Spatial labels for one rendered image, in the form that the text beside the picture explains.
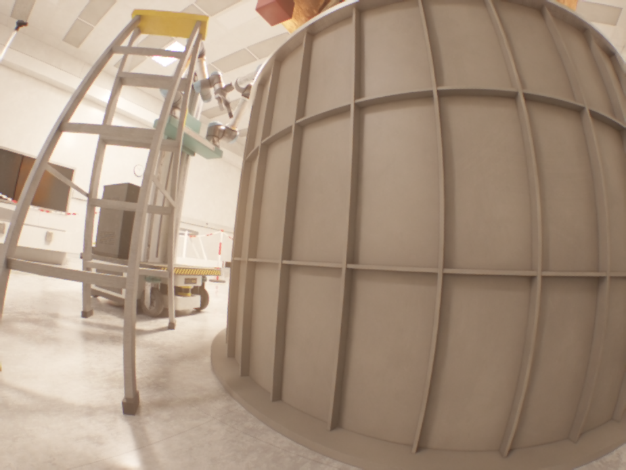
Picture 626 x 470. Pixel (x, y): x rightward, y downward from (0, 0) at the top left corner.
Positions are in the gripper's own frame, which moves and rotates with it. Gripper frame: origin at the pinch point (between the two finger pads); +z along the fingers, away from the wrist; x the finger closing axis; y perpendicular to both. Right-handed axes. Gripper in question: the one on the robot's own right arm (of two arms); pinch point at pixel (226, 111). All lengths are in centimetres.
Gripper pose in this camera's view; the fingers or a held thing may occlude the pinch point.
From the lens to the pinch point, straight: 187.1
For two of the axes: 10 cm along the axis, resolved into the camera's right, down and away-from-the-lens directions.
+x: -1.5, 0.1, -9.9
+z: 3.4, 9.4, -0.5
